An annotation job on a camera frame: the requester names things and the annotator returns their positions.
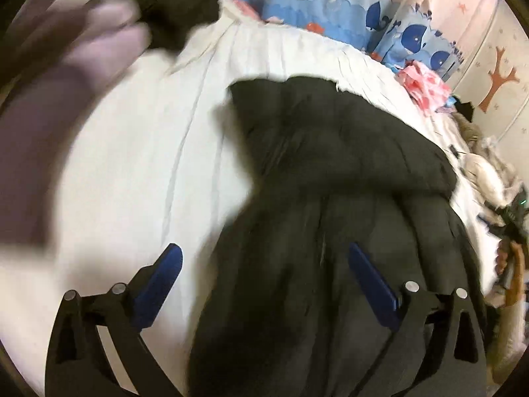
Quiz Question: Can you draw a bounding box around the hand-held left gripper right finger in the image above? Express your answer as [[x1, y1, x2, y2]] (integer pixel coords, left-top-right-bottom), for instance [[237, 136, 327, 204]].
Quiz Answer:
[[348, 243, 486, 397]]

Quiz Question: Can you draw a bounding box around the brown tree wall sticker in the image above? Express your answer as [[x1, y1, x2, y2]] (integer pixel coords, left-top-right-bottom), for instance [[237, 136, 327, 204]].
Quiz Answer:
[[479, 46, 520, 113]]

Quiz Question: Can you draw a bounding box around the blue whale print blanket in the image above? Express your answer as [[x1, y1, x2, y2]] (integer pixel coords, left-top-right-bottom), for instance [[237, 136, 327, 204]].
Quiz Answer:
[[219, 0, 466, 81]]

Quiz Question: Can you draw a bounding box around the dark cloth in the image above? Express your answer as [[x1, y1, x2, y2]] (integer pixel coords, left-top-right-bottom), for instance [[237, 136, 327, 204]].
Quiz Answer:
[[124, 0, 222, 52]]

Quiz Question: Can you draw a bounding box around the white striped bed sheet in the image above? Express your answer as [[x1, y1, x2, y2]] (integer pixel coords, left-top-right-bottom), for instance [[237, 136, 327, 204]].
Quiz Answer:
[[0, 17, 503, 393]]

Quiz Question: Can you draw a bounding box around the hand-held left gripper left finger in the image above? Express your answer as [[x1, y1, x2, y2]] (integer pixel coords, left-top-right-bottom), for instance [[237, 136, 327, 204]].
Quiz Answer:
[[45, 243, 183, 397]]

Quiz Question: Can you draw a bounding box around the black puffer jacket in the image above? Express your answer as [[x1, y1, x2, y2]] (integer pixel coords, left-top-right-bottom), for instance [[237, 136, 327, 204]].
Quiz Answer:
[[188, 75, 488, 397]]

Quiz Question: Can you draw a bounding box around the brown wooden object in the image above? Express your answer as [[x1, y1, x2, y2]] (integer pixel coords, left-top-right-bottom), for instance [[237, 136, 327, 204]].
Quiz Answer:
[[494, 240, 527, 309]]

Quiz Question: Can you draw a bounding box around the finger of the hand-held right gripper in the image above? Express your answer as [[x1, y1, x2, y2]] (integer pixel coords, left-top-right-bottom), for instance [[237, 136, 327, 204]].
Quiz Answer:
[[477, 214, 504, 231]]

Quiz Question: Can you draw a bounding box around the pink patterned cloth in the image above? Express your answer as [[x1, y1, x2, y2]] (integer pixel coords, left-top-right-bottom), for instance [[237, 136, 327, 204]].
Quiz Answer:
[[397, 61, 453, 116]]

